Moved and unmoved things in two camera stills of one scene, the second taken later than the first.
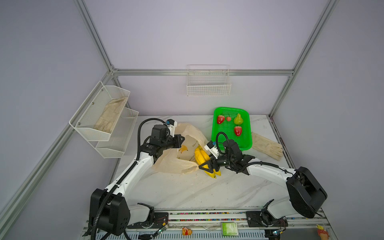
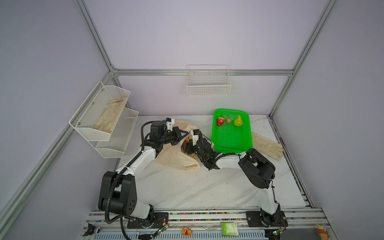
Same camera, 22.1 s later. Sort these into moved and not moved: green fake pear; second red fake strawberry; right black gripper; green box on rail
Moved: right black gripper
Not moved: green box on rail; green fake pear; second red fake strawberry
